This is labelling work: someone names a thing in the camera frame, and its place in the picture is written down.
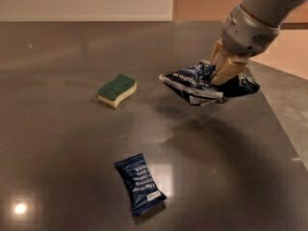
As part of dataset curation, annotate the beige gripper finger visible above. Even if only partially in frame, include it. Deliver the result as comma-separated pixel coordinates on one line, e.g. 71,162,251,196
210,38,229,71
210,54,250,86

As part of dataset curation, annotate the blue chip bag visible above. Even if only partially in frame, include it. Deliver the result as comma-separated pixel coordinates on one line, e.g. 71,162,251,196
159,62,260,106

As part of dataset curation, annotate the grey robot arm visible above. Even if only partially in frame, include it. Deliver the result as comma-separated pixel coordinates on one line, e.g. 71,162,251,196
210,0,307,86

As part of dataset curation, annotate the green and yellow sponge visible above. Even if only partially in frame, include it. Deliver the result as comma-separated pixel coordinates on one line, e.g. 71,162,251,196
96,74,137,108

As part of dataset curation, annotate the dark blue snack bar wrapper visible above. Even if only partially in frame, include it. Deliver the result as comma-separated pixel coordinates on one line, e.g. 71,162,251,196
115,153,167,218

